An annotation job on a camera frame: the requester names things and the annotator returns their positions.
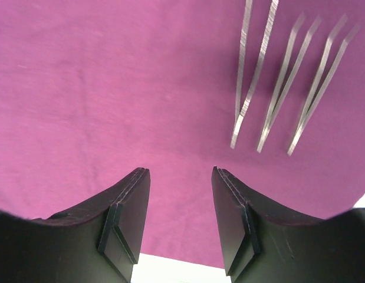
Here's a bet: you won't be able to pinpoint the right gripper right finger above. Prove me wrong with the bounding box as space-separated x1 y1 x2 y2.
212 167 365 282

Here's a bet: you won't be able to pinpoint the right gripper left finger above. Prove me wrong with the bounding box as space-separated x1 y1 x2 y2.
0 167 150 282

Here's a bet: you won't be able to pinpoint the white thin instrument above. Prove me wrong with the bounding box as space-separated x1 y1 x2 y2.
257 13 321 153

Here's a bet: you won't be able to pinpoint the steel tweezers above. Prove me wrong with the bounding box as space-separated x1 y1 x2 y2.
229 0 280 150
287 14 360 156

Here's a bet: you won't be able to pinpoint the purple cloth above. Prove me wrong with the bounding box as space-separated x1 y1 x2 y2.
0 1 365 267

